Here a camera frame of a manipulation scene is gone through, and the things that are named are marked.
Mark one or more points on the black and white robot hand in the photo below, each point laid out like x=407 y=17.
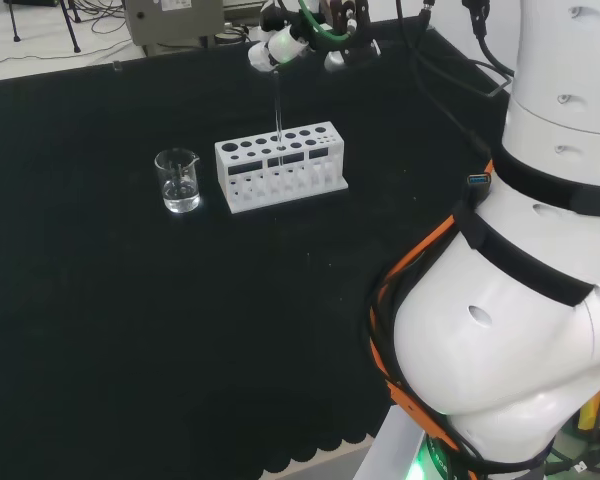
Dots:
x=287 y=45

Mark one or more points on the clear glass rod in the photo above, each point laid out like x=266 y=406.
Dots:
x=278 y=110

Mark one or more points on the white test tube rack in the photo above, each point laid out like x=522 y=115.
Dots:
x=245 y=192

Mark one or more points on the grey equipment box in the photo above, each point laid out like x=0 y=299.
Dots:
x=175 y=25

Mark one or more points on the small clear glass beaker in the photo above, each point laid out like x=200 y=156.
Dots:
x=180 y=197

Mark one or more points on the black tripod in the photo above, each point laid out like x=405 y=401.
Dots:
x=15 y=25

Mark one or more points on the black bench cloth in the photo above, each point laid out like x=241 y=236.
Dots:
x=130 y=300

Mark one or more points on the yellow stop button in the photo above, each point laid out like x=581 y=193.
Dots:
x=587 y=412

